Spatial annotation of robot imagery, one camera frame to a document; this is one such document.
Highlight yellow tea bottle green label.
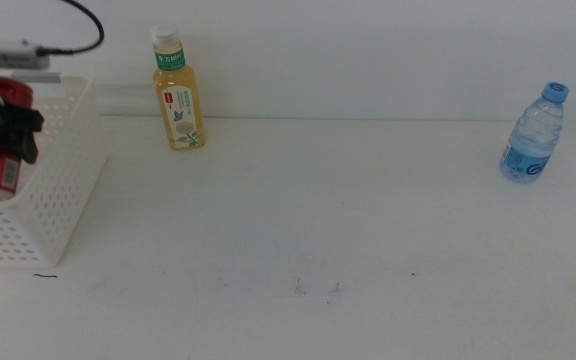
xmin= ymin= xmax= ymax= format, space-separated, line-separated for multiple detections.
xmin=149 ymin=23 xmax=207 ymax=152

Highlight clear water bottle blue cap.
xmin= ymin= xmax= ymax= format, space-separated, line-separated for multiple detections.
xmin=498 ymin=81 xmax=570 ymax=184

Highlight white perforated plastic basket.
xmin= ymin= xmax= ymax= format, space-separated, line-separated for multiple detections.
xmin=0 ymin=72 xmax=108 ymax=267

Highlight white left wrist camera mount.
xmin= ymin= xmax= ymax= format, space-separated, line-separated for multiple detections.
xmin=0 ymin=37 xmax=52 ymax=71

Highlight black left wrist camera cable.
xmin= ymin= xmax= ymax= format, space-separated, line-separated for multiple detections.
xmin=35 ymin=0 xmax=106 ymax=56

